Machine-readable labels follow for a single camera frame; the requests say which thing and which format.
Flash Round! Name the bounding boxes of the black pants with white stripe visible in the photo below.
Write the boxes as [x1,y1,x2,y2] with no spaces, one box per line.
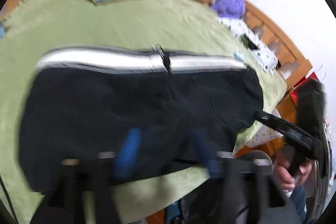
[19,47,264,193]

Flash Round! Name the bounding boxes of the person's right hand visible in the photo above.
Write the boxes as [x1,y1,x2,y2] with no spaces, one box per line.
[273,145,312,192]

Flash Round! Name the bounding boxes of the white pillow with black dots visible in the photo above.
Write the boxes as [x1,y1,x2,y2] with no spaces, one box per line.
[215,17,278,75]

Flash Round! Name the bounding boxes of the small light blue case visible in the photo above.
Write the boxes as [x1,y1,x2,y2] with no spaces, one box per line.
[234,51,245,62]

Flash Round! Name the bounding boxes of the black phone on pillow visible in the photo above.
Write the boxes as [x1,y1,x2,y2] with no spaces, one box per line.
[240,34,259,51]

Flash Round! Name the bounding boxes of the green bed blanket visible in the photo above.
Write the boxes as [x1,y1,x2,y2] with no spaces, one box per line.
[1,0,286,223]

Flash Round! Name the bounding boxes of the purple plush toy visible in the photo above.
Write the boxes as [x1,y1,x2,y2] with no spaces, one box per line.
[211,0,246,19]

